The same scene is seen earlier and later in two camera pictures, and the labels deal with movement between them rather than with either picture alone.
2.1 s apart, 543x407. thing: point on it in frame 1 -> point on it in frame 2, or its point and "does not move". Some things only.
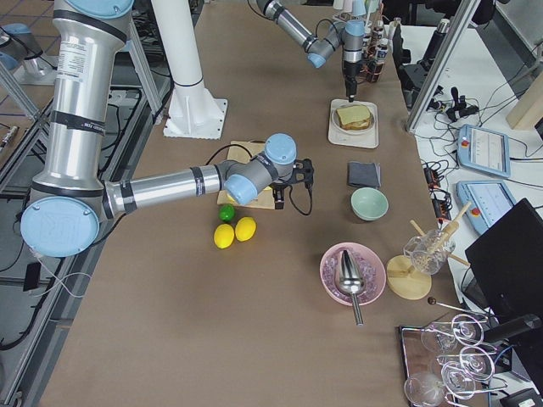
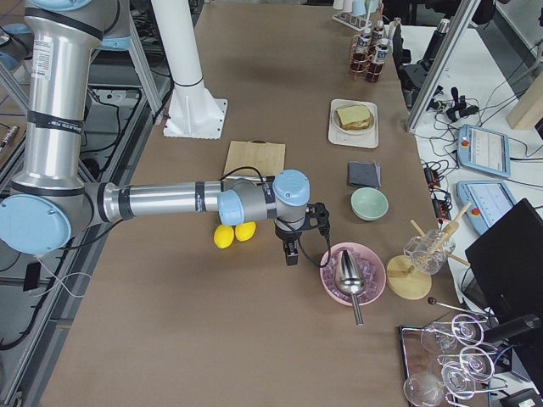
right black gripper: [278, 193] -> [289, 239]
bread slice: [356, 114] does not move
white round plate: [336, 123] does not move
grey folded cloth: [360, 174] does not move
